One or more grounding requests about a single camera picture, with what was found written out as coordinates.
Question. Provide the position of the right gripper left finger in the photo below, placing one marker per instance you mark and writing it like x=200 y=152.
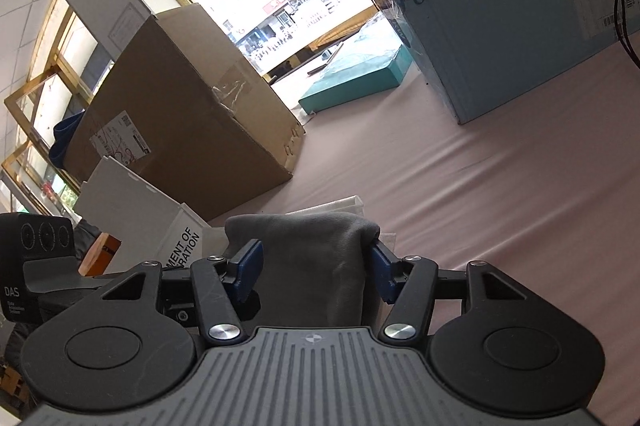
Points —
x=224 y=294

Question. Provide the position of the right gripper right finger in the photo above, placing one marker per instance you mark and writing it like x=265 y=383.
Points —
x=408 y=286

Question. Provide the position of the grey cloth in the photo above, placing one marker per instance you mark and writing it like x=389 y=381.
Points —
x=314 y=273

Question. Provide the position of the white storage box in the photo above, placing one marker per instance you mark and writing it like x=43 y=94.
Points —
x=146 y=224

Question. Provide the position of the orange gift box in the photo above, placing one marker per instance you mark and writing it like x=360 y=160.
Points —
x=98 y=253

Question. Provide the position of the blue fabric behind box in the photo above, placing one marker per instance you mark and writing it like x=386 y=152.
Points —
x=63 y=133

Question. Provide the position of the large brown cardboard box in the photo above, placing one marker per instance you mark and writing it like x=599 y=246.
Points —
x=184 y=110

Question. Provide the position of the teal flat box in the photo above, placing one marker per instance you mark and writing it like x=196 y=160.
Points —
x=349 y=83

